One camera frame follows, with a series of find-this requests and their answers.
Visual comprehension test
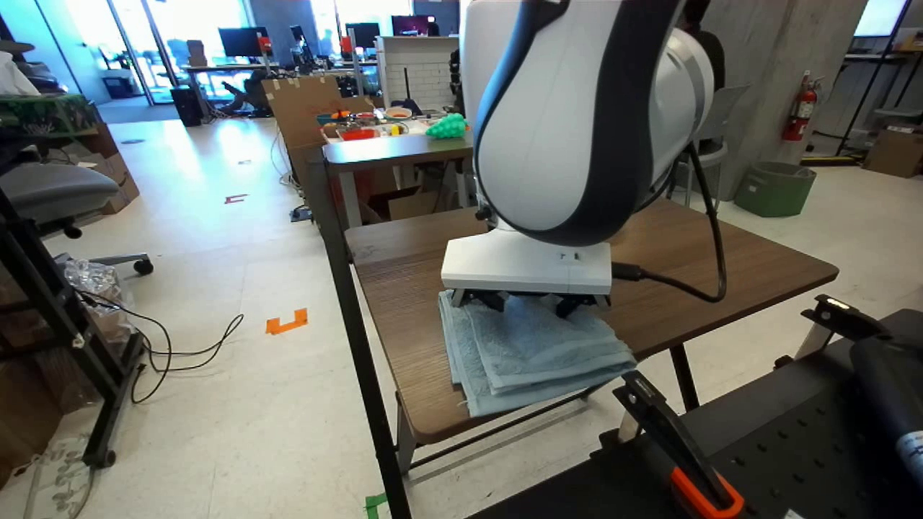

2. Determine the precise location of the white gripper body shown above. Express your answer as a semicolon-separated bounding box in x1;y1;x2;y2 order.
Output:
441;225;613;298

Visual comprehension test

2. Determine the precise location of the light blue towel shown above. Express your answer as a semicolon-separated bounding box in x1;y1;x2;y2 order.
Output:
438;290;639;419

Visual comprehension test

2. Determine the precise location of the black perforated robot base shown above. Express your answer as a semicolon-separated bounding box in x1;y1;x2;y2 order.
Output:
474;308;923;519

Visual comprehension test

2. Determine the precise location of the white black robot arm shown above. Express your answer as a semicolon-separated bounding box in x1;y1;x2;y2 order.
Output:
441;0;716;313

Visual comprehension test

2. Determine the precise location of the green crumpled object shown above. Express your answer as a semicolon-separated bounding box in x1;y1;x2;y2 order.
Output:
427;113;468;140

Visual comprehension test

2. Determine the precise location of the orange tape floor marker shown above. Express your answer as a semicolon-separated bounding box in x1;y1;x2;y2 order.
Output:
265;308;308;334

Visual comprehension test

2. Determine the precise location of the black orange clamp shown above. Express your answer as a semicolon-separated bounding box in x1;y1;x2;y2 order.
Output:
618;372;745;519

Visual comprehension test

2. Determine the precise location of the green bin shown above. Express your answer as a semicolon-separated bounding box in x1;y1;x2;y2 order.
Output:
732;162;816;215

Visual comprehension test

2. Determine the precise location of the cardboard sheet behind desk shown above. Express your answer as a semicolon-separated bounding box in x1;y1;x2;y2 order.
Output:
264;75;375;184

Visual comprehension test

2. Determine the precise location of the black clamp right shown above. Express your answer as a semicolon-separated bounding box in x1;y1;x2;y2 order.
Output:
806;295;892;341

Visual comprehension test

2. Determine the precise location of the red fire extinguisher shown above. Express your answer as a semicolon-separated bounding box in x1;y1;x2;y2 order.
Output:
781;71;819;140

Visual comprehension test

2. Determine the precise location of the black metal stand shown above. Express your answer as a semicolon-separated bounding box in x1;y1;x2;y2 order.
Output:
0;194;141;469

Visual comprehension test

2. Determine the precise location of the cardboard box right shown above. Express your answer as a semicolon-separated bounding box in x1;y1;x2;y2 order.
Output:
866;129;923;176

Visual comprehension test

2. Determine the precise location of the gray office chair left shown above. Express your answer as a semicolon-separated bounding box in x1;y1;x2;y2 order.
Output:
0;162;119;240

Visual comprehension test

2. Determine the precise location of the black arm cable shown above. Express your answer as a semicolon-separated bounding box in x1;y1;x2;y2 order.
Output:
608;140;731;306

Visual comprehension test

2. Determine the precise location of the wooden table with black frame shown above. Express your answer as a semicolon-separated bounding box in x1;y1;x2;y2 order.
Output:
323;201;838;519

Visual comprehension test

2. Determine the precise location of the black cable on floor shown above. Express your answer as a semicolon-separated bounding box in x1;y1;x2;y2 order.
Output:
73;286;249;407

